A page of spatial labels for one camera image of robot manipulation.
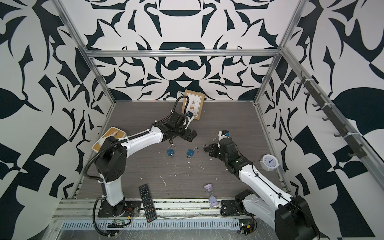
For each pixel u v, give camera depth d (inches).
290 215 15.7
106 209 29.4
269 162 34.3
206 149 37.5
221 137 30.1
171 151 36.6
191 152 36.8
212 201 29.2
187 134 31.6
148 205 29.2
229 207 29.2
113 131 38.0
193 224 34.3
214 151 29.1
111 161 19.0
